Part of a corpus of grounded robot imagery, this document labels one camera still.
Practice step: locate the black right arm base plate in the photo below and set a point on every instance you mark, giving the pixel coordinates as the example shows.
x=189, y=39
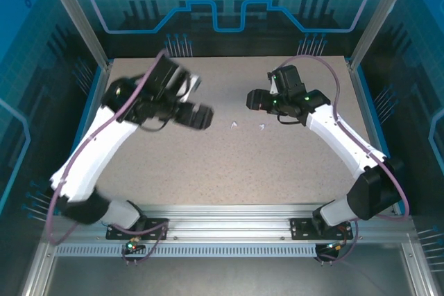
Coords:
x=301, y=228

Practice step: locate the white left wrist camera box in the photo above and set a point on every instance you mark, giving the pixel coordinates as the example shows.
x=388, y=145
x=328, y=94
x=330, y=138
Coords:
x=196, y=82

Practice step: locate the aluminium mounting rail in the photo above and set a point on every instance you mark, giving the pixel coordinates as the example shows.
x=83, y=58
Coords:
x=229, y=223

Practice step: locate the aluminium frame post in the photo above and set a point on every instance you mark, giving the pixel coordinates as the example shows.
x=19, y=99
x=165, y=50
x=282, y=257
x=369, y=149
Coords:
x=76, y=18
x=381, y=15

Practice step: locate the aluminium table side rail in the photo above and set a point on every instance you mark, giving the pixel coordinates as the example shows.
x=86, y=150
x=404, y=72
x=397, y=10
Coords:
x=372, y=126
x=105, y=71

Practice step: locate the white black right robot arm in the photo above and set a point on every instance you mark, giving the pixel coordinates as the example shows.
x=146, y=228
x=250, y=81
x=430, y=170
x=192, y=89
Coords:
x=333, y=133

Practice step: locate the small connector with lights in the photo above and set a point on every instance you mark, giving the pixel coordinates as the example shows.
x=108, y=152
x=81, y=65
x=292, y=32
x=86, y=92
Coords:
x=133, y=245
x=334, y=246

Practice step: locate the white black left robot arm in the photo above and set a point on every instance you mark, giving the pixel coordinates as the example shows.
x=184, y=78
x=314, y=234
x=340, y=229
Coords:
x=90, y=150

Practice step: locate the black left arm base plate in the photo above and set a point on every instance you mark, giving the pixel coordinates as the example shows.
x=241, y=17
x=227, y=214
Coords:
x=157, y=225

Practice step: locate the metal shelf panel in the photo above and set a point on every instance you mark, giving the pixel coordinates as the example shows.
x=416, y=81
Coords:
x=222, y=278

